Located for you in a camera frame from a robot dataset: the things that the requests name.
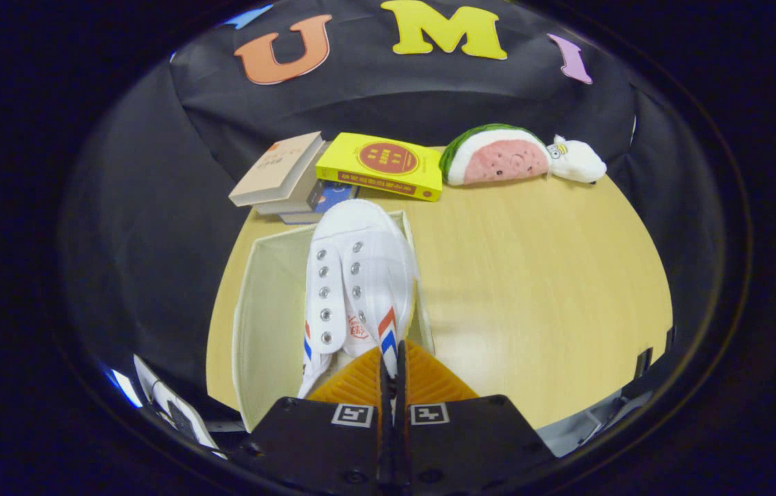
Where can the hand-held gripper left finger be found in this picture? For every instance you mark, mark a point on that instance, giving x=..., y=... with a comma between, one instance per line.
x=319, y=448

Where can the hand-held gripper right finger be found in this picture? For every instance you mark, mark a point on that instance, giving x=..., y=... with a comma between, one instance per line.
x=471, y=448

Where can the beige fabric storage box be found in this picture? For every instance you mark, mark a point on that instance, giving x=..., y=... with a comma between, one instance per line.
x=271, y=331

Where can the white canvas shoe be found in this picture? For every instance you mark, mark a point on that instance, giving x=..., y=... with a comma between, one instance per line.
x=360, y=275

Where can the computer monitor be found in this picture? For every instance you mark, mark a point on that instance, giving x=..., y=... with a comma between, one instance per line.
x=127, y=389

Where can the grey book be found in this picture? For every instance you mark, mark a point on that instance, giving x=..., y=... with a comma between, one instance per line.
x=291, y=205

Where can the blue book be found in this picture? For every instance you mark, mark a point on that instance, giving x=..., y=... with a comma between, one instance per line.
x=333, y=195

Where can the beige book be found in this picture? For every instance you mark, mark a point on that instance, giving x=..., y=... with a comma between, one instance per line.
x=278, y=169

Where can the watermelon slice plush toy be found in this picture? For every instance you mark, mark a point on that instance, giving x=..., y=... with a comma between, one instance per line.
x=498, y=162

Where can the yellow book with red circle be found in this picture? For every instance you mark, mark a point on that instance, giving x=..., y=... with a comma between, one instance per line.
x=388, y=158

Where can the white plush toy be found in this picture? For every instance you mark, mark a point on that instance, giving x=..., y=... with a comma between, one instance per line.
x=577, y=165

